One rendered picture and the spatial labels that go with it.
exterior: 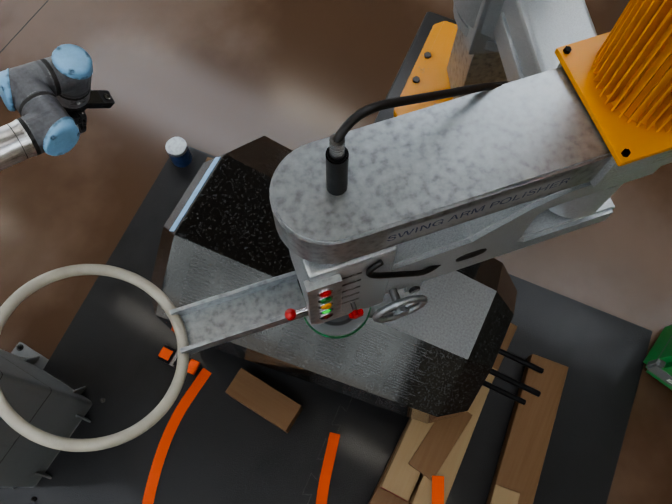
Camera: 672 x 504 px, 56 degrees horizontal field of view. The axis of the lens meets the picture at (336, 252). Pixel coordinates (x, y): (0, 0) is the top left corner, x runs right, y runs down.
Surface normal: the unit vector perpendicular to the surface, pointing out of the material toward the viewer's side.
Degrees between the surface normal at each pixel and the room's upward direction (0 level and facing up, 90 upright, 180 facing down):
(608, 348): 0
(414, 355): 45
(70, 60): 27
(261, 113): 0
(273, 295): 1
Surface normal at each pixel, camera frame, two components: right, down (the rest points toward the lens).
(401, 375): -0.28, 0.36
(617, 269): 0.00, -0.34
